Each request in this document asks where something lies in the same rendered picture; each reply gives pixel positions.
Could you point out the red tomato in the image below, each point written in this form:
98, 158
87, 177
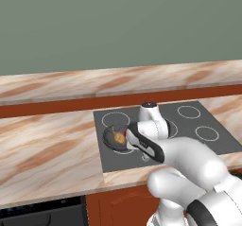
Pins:
126, 133

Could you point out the reddish brown cupboard door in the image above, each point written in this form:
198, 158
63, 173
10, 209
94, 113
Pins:
119, 207

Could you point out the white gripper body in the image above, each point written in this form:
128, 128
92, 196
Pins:
145, 158

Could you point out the reddish brown counter panel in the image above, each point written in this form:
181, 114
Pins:
78, 103

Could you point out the golden brown onion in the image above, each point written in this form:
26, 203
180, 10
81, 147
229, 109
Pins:
118, 138

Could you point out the dark grey hob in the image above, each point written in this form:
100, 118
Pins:
189, 125

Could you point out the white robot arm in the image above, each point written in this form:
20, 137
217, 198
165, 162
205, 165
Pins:
189, 160

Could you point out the black frying pan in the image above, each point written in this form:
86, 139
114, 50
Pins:
108, 140

